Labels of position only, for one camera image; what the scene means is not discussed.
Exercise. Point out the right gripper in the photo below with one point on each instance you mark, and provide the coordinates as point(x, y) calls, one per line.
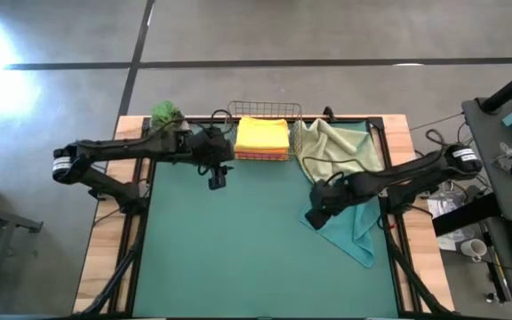
point(331, 195)

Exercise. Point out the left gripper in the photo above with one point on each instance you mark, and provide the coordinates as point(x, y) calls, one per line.
point(211, 146)

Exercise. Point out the teal microfiber towel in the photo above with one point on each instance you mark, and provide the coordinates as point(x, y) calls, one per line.
point(354, 231)

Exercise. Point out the pale green microfiber towel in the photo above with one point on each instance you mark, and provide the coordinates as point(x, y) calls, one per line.
point(327, 146)

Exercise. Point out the pink microfiber towel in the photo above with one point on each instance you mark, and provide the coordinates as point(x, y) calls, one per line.
point(260, 157)

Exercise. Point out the yellow microfiber towel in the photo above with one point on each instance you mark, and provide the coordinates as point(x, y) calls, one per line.
point(260, 133)

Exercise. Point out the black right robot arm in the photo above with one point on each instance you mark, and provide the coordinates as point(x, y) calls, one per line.
point(416, 171)

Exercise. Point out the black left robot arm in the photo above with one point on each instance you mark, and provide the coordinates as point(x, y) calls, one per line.
point(118, 149)

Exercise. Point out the succulent in patterned pot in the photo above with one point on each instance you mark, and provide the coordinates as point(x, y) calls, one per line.
point(165, 113)

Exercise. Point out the black clamp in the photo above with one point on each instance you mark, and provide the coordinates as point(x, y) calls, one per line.
point(329, 114)

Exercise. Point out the white packet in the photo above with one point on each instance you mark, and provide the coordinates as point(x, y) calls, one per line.
point(443, 208)

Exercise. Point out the green table mat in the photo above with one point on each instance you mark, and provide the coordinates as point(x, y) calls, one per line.
point(238, 266)

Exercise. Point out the white mug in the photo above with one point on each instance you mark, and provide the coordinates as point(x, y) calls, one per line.
point(474, 249)

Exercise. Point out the grey side desk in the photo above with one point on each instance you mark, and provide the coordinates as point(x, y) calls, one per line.
point(505, 195)

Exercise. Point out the black pole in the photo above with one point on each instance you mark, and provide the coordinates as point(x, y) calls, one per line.
point(509, 91)

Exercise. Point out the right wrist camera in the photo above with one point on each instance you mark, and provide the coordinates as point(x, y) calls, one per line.
point(317, 218)

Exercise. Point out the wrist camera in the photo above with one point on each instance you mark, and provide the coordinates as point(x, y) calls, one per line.
point(217, 178)
point(317, 218)

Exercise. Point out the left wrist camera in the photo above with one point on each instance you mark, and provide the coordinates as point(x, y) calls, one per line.
point(217, 178)

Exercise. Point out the black table frame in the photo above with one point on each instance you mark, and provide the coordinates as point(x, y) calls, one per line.
point(389, 146)

